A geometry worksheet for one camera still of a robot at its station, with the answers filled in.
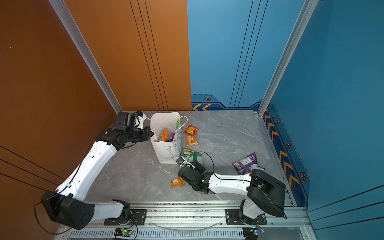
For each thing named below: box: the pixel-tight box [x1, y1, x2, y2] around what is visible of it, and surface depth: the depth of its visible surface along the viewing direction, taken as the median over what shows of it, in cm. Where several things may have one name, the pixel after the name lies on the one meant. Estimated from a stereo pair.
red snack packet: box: [183, 124, 199, 136], surface depth 107 cm
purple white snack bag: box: [232, 152, 266, 175], surface depth 90 cm
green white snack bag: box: [183, 149, 204, 165], surface depth 91 cm
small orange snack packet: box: [186, 135, 199, 147], surface depth 103 cm
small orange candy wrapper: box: [170, 176, 185, 189], surface depth 85 cm
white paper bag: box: [150, 111, 182, 164], surface depth 86 cm
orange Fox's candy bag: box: [160, 128, 168, 142], surface depth 89 cm
